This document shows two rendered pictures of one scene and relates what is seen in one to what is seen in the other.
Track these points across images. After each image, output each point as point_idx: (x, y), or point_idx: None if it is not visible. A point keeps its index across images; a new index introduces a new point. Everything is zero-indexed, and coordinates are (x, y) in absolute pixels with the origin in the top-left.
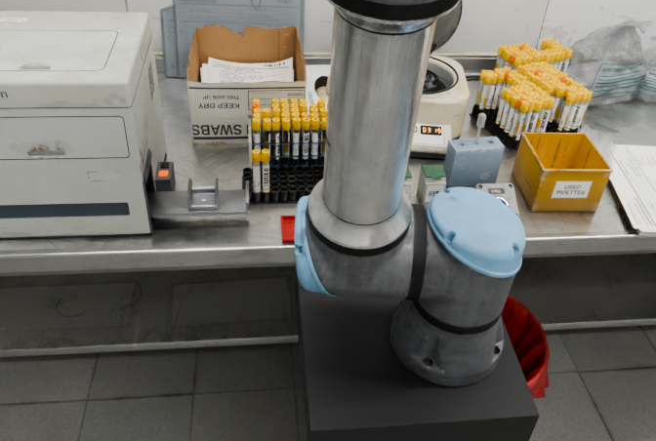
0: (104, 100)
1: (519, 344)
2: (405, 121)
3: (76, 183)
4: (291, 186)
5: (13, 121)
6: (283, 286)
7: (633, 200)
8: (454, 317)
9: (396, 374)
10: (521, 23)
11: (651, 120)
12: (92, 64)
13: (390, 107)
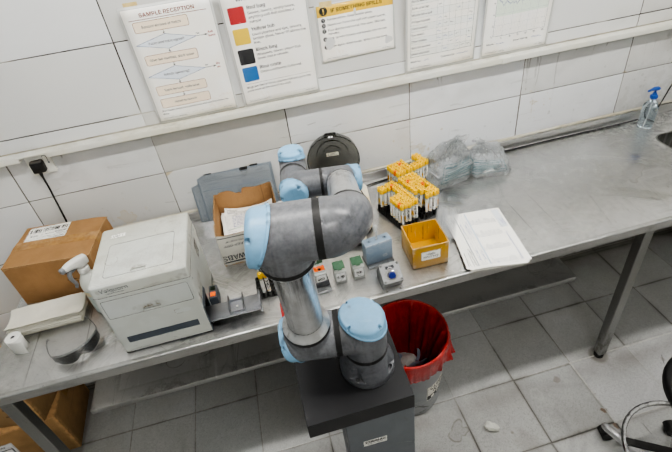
0: (176, 276)
1: (435, 330)
2: (310, 299)
3: (169, 316)
4: None
5: (132, 296)
6: None
7: (467, 250)
8: (362, 359)
9: (345, 388)
10: (398, 147)
11: (479, 190)
12: (165, 259)
13: (301, 298)
